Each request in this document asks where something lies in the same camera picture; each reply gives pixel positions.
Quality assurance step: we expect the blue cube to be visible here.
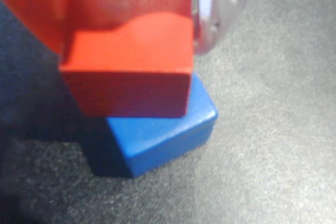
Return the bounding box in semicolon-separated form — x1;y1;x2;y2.
88;73;219;179

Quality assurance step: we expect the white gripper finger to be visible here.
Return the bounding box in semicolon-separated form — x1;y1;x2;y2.
193;0;253;56

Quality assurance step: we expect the red cube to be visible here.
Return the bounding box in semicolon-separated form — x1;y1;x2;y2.
58;0;195;119

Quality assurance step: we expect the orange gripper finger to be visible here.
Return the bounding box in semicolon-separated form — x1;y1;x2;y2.
0;0;75;55

